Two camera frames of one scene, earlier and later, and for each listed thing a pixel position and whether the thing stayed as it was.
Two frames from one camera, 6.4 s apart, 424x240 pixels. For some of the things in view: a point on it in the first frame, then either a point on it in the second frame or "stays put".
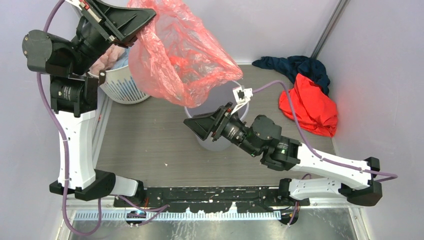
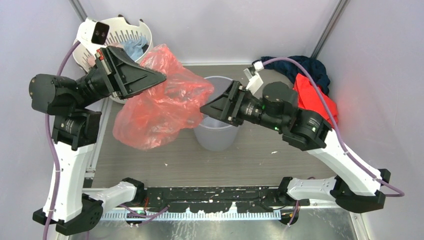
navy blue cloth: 291,66 stays put
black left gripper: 118,24 → 128,70
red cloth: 315,111 stays put
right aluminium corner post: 339,10 stays put
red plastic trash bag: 176,58 → 155,117
